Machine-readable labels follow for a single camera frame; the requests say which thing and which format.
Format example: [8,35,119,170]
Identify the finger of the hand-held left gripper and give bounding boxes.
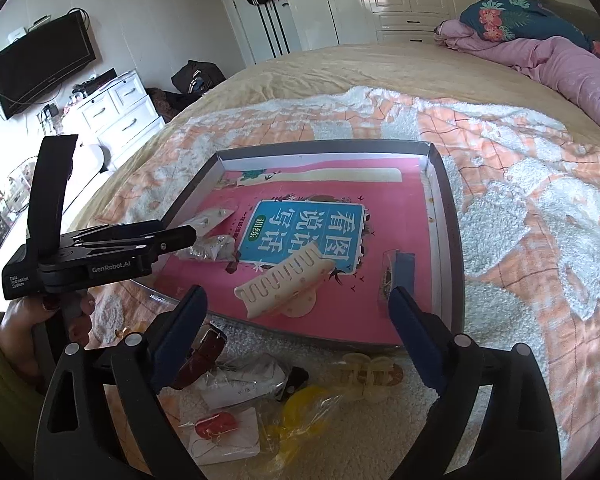
[62,220,167,245]
[87,225,197,267]

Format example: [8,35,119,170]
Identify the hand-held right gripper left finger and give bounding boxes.
[35,285,209,480]

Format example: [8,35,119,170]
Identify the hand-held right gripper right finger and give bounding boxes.
[387,287,564,480]

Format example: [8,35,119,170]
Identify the clear bag of jewelry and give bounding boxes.
[189,235,238,263]

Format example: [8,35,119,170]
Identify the small clear brooch packet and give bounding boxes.
[377,250,416,311]

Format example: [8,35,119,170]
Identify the translucent beige hair claw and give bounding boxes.
[327,352,405,403]

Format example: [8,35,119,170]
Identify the clear bag with white paper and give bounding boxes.
[195,355,291,403]

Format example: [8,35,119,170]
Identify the white card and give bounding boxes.
[180,405,262,463]

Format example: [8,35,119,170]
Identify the grey shallow box pink lining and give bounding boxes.
[161,139,465,347]

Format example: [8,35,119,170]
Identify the yellow hair clip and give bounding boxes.
[257,384,343,466]

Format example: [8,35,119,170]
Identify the person's left forearm green sleeve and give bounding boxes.
[0,312,48,480]

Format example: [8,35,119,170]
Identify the person's left hand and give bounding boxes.
[0,292,97,378]

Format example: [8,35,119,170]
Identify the earrings on clear card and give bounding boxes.
[187,205,236,236]

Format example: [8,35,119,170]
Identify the white bench seat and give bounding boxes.
[55,140,111,221]

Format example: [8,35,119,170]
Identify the cream comb hair clip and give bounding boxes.
[234,241,331,320]

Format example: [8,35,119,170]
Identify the white drawer dresser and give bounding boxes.
[62,69,166,171]

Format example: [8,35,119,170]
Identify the dark patterned cloth pile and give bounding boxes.
[145,87,196,123]

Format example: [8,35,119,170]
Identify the dark bag on floor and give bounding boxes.
[171,60,227,96]

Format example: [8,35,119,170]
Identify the orange white plush blanket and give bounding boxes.
[87,85,600,480]

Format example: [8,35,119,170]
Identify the bed with beige bedspread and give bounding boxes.
[70,42,600,461]

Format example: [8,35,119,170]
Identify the pink quilt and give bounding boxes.
[432,19,600,141]

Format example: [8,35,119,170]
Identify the dark floral pillow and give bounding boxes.
[459,0,600,63]

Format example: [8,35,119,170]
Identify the white wardrobe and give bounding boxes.
[280,0,511,53]

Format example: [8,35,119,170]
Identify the black wall television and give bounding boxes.
[0,10,97,121]

